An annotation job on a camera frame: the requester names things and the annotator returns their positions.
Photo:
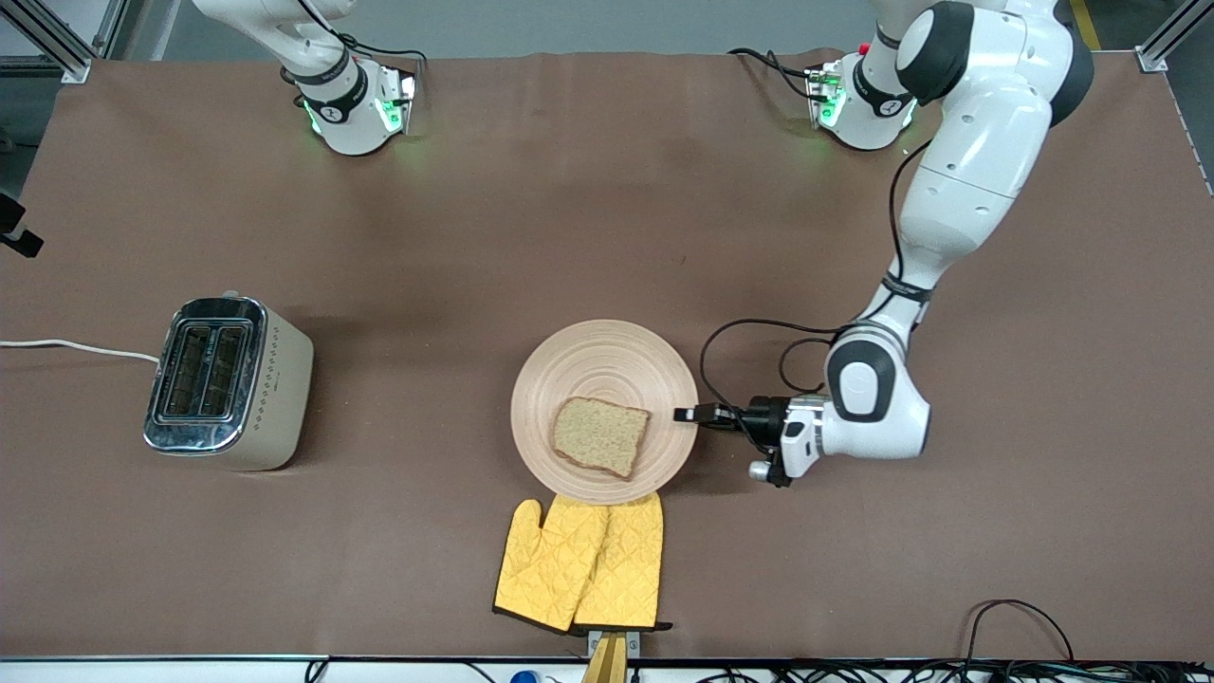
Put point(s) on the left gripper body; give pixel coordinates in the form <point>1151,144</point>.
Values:
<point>763,416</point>

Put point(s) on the slice of brown bread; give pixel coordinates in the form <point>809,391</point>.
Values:
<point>599,436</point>

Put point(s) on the round wooden plate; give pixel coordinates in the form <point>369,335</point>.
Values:
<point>597,365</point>

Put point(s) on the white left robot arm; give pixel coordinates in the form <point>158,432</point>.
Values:
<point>977,142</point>

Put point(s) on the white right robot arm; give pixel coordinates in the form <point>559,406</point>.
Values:
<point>351,123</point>

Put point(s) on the cream and chrome toaster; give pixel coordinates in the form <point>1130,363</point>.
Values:
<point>275,398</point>

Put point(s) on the yellow quilted oven mitt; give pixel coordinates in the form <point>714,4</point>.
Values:
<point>626,560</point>
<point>545,569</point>

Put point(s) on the brown table cover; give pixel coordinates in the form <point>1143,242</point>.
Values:
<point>474,237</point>

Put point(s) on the aluminium frame post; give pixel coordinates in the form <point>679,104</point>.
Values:
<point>1171,38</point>
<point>57,43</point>

